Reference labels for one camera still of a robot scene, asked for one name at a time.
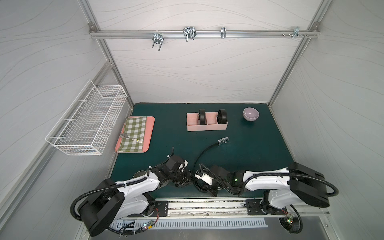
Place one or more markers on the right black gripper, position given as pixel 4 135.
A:
pixel 204 183

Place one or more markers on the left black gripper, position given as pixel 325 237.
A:
pixel 182 179

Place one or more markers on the pink compartment storage box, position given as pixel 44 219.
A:
pixel 193 123

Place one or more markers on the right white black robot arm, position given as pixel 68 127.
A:
pixel 296 184

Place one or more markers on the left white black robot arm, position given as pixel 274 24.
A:
pixel 111 201

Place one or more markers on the grey ribbed ceramic mug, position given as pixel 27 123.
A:
pixel 140 175

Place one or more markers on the dark green table mat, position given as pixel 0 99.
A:
pixel 253 146

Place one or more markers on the green checkered cloth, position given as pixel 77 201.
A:
pixel 134 128

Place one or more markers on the purple small bowl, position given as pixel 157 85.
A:
pixel 250 114

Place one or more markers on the metal hook clamp left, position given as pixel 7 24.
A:
pixel 157 39

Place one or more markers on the metal hook clamp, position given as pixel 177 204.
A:
pixel 296 34
pixel 157 39
pixel 189 33

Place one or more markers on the metal hook clamp centre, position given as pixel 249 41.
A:
pixel 189 33

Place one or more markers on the metal hook clamp right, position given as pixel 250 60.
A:
pixel 296 34

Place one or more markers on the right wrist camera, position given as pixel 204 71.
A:
pixel 204 177

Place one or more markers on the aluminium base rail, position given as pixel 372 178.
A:
pixel 213 208

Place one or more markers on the white cartoon handle spoon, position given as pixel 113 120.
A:
pixel 125 136

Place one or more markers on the white wire basket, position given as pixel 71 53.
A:
pixel 85 127

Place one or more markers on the metal ring clamp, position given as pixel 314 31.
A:
pixel 223 32

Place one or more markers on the aluminium crossbar rail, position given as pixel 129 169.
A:
pixel 201 34

